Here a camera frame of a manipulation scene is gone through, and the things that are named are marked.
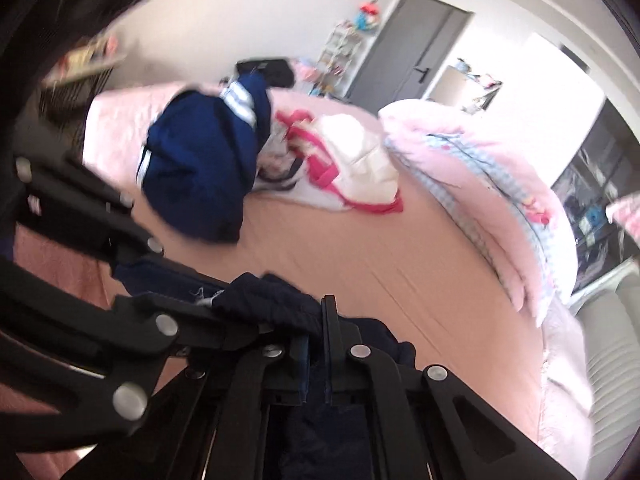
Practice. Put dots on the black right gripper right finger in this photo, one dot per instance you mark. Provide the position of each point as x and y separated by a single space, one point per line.
425 424

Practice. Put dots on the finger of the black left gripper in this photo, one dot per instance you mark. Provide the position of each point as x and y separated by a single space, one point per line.
68 203
71 356

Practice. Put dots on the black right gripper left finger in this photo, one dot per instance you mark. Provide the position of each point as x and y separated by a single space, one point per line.
231 414

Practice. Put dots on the dark navy shorts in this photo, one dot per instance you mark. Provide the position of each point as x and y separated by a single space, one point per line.
315 440

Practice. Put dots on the blue white-striped jacket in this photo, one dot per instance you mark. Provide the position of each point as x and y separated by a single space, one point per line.
199 160

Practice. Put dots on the pink bed sheet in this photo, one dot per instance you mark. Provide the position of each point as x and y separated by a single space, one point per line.
337 260

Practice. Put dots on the grey padded headboard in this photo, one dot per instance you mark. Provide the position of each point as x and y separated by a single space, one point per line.
608 311

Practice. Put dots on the pink quilt blanket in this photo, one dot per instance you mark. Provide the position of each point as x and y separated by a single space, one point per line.
519 226

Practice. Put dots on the black bag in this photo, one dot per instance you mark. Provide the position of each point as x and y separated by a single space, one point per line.
277 72

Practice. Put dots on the white and pink garment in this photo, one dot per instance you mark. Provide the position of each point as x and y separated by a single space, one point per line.
331 162

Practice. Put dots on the white shelf rack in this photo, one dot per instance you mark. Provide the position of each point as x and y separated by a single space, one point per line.
335 61

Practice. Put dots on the grey door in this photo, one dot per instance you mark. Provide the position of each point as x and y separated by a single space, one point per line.
412 45

